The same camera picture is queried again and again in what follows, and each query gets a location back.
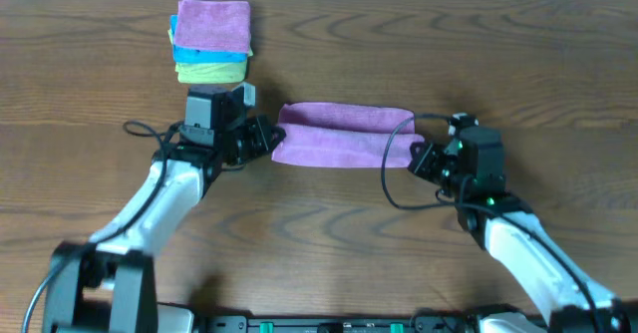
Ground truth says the purple microfiber cloth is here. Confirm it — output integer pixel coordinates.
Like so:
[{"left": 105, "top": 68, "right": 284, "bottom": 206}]
[{"left": 271, "top": 102, "right": 424, "bottom": 168}]

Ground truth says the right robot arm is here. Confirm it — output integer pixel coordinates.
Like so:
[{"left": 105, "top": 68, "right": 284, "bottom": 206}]
[{"left": 408, "top": 126, "right": 637, "bottom": 332}]

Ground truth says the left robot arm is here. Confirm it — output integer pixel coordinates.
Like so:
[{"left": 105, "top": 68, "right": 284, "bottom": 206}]
[{"left": 36, "top": 116, "right": 286, "bottom": 332}]

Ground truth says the folded green cloth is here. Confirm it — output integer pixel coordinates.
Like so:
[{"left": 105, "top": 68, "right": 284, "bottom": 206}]
[{"left": 174, "top": 50, "right": 253, "bottom": 84}]

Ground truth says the folded blue cloth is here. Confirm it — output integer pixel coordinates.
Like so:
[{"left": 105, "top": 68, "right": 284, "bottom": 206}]
[{"left": 167, "top": 15, "right": 253, "bottom": 64}]

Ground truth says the folded purple cloth on stack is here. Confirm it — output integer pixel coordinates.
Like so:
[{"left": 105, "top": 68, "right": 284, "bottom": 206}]
[{"left": 173, "top": 0, "right": 251, "bottom": 54}]

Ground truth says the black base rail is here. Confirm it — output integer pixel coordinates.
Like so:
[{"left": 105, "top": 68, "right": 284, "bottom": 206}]
[{"left": 159, "top": 302, "right": 549, "bottom": 333}]

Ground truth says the right black cable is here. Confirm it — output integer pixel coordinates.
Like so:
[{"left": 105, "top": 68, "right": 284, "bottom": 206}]
[{"left": 380, "top": 112, "right": 604, "bottom": 333}]

